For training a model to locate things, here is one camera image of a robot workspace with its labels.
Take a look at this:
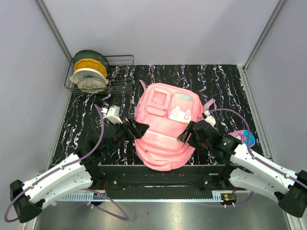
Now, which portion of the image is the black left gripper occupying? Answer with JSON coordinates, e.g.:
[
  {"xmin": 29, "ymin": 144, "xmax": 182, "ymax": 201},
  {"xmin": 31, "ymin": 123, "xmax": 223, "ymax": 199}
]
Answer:
[{"xmin": 105, "ymin": 116, "xmax": 149, "ymax": 155}]

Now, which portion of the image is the pink student backpack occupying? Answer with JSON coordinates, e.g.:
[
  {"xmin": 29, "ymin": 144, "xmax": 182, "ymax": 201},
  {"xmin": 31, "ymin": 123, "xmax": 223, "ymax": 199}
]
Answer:
[{"xmin": 134, "ymin": 83, "xmax": 215, "ymax": 171}]

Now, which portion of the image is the pink cat pencil case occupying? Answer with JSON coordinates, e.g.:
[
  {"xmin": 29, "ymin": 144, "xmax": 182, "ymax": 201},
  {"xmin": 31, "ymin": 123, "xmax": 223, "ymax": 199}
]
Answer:
[{"xmin": 229, "ymin": 129, "xmax": 256, "ymax": 147}]

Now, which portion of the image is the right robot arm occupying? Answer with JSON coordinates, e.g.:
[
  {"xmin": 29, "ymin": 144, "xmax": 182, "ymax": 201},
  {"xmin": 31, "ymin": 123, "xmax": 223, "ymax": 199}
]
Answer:
[{"xmin": 177, "ymin": 120, "xmax": 307, "ymax": 218}]

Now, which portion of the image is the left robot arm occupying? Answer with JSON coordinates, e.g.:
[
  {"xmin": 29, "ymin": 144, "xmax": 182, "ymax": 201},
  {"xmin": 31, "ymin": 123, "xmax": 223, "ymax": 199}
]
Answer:
[{"xmin": 4, "ymin": 118, "xmax": 149, "ymax": 223}]

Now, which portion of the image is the speckled grey plate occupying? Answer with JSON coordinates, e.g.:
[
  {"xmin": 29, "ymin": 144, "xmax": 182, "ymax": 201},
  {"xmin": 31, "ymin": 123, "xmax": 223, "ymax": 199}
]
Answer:
[{"xmin": 77, "ymin": 78, "xmax": 109, "ymax": 93}]

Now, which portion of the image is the white plate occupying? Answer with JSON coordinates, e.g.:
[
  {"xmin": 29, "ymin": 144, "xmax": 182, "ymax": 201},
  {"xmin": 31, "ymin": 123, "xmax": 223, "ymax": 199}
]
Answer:
[{"xmin": 70, "ymin": 68, "xmax": 109, "ymax": 84}]

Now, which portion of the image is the yellow plate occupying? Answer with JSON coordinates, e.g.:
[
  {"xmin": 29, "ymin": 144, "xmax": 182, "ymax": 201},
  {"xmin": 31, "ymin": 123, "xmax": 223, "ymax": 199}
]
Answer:
[{"xmin": 74, "ymin": 58, "xmax": 107, "ymax": 77}]

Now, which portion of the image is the dark green plate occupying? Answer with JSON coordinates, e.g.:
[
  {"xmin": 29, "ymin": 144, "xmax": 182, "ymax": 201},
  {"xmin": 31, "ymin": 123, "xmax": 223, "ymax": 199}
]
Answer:
[{"xmin": 73, "ymin": 49, "xmax": 109, "ymax": 70}]

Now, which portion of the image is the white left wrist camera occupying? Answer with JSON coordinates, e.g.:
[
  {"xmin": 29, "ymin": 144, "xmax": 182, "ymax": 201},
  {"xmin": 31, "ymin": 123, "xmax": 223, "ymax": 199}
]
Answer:
[{"xmin": 101, "ymin": 105, "xmax": 122, "ymax": 124}]

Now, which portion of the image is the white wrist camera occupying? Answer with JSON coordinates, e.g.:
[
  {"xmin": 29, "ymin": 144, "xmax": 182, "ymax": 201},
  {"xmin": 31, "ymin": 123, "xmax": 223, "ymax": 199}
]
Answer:
[
  {"xmin": 204, "ymin": 112, "xmax": 216, "ymax": 127},
  {"xmin": 101, "ymin": 105, "xmax": 122, "ymax": 124}
]

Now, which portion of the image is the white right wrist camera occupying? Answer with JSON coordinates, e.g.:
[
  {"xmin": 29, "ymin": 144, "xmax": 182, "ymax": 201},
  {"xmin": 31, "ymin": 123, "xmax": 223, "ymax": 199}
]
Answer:
[{"xmin": 204, "ymin": 112, "xmax": 216, "ymax": 127}]

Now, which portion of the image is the wire dish rack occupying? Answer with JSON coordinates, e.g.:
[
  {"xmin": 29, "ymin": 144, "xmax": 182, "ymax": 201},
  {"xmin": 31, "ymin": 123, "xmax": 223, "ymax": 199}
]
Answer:
[{"xmin": 64, "ymin": 51, "xmax": 135, "ymax": 94}]

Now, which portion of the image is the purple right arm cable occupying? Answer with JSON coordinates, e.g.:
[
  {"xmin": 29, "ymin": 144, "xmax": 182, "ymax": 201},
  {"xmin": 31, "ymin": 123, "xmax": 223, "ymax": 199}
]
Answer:
[{"xmin": 199, "ymin": 108, "xmax": 307, "ymax": 208}]

